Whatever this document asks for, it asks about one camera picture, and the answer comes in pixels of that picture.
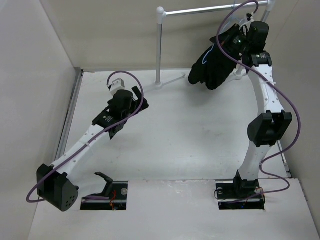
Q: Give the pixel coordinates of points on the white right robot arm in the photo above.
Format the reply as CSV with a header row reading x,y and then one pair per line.
x,y
272,120

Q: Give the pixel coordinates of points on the white metal clothes rack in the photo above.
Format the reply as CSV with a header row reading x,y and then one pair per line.
x,y
184,37

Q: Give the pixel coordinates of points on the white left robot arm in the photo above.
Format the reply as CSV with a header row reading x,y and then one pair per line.
x,y
56,183

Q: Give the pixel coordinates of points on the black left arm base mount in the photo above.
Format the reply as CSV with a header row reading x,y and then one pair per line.
x,y
113,197

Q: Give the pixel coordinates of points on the black trousers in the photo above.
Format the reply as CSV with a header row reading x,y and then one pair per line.
x,y
216,72

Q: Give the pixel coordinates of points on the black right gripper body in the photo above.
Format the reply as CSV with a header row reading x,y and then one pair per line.
x,y
236,40

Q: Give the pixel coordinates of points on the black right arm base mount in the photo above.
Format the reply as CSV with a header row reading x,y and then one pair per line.
x,y
230,198

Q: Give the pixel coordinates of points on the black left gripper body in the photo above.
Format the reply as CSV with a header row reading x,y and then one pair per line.
x,y
134,104

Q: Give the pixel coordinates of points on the light blue clothes hanger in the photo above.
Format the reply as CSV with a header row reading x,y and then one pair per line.
x,y
208,55

